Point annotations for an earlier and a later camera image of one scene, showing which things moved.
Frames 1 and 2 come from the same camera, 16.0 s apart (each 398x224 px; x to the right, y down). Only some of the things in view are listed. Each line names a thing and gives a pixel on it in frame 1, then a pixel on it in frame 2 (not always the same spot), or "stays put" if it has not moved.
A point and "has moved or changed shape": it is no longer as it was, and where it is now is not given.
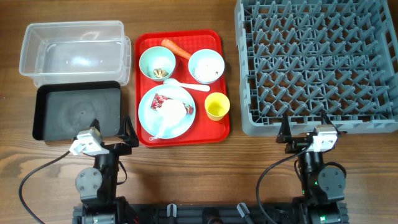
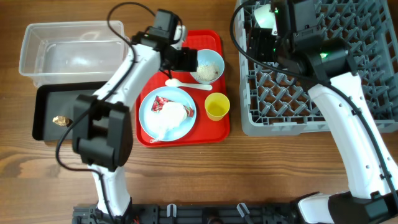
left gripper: (130, 140) -> (189, 63)
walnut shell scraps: (160, 73) -> (61, 120)
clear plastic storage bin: (76, 51) stays put
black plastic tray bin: (61, 111) stays put
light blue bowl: (206, 66) stays put
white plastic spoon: (196, 87) stays put
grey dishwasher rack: (303, 58) stays put
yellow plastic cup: (217, 104) stays put
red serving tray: (181, 88) stays put
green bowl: (157, 57) has moved or changed shape
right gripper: (301, 142) -> (259, 45)
